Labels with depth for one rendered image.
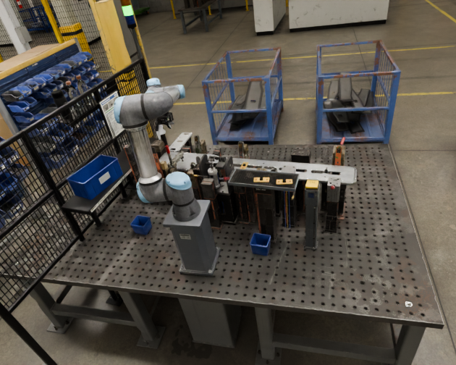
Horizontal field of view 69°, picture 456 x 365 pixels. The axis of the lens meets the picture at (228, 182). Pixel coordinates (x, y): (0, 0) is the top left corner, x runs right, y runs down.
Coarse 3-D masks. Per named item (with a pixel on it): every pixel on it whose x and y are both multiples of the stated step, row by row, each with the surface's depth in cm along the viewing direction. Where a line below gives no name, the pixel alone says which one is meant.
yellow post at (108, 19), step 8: (104, 0) 239; (112, 0) 238; (96, 8) 236; (104, 8) 234; (112, 8) 239; (104, 16) 238; (112, 16) 240; (104, 24) 242; (112, 24) 241; (104, 32) 246; (112, 32) 244; (120, 32) 249; (112, 40) 248; (120, 40) 250; (112, 48) 252; (120, 48) 251; (112, 56) 256; (120, 56) 254; (128, 56) 260; (120, 64) 258; (128, 64) 261; (136, 80) 272; (128, 88) 270; (136, 88) 273
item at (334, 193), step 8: (328, 184) 185; (336, 184) 184; (328, 192) 187; (336, 192) 186; (328, 200) 191; (336, 200) 189; (328, 208) 195; (336, 208) 193; (328, 216) 198; (336, 216) 198; (328, 224) 202; (336, 224) 200; (336, 232) 203
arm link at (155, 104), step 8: (168, 88) 171; (176, 88) 176; (184, 88) 184; (144, 96) 143; (152, 96) 143; (160, 96) 146; (168, 96) 150; (176, 96) 168; (184, 96) 183; (144, 104) 142; (152, 104) 143; (160, 104) 145; (168, 104) 149; (152, 112) 144; (160, 112) 146
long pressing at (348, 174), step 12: (168, 156) 246; (192, 156) 241; (156, 168) 237; (180, 168) 230; (252, 168) 219; (300, 168) 211; (312, 168) 210; (324, 168) 208; (336, 168) 206; (348, 168) 205; (300, 180) 203; (324, 180) 198; (348, 180) 195
